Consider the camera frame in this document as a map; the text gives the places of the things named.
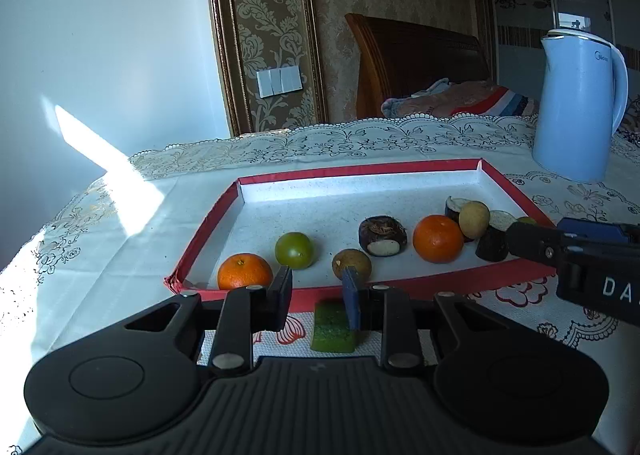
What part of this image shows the dark sugarcane piece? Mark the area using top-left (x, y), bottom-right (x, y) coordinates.
top-left (475, 210), bottom-right (518, 262)
top-left (444, 196), bottom-right (476, 241)

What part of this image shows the green cucumber piece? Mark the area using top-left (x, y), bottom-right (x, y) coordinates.
top-left (310, 299), bottom-right (358, 352)

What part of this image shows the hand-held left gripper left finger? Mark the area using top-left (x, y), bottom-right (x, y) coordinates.
top-left (122, 265), bottom-right (294, 377)

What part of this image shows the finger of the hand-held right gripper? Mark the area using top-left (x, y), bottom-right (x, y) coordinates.
top-left (506, 222), bottom-right (577, 269)
top-left (556, 216), bottom-right (640, 249)

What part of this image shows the light blue electric kettle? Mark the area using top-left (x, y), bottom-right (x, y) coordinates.
top-left (531, 28), bottom-right (629, 183)

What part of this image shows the pinkish brown blanket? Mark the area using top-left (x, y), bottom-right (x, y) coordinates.
top-left (381, 78), bottom-right (501, 118)

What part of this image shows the ornate gold wall frame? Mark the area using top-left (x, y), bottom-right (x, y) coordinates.
top-left (202, 0), bottom-right (328, 138)

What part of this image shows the dark water chestnut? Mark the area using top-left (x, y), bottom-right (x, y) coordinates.
top-left (358, 216), bottom-right (408, 257)

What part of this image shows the tan longan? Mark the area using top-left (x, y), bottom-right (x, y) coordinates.
top-left (458, 200), bottom-right (491, 240)
top-left (331, 248), bottom-right (373, 282)

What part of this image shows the red cardboard tray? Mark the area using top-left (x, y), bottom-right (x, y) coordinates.
top-left (163, 158), bottom-right (557, 315)

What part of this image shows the dark patterned cloth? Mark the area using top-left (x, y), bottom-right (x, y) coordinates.
top-left (617, 95), bottom-right (640, 146)

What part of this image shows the red white blue striped cloth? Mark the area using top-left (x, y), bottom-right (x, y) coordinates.
top-left (450, 86), bottom-right (540, 117)

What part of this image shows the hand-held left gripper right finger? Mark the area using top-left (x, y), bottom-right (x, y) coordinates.
top-left (341, 266), bottom-right (507, 377)

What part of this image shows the white wall light switch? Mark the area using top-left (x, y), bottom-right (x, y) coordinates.
top-left (256, 66), bottom-right (304, 99)

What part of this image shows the orange mandarin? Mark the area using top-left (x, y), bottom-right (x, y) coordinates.
top-left (216, 253), bottom-right (274, 291)
top-left (412, 215), bottom-right (465, 264)

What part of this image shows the sliding door wardrobe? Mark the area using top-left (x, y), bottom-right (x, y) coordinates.
top-left (487, 0), bottom-right (640, 101)

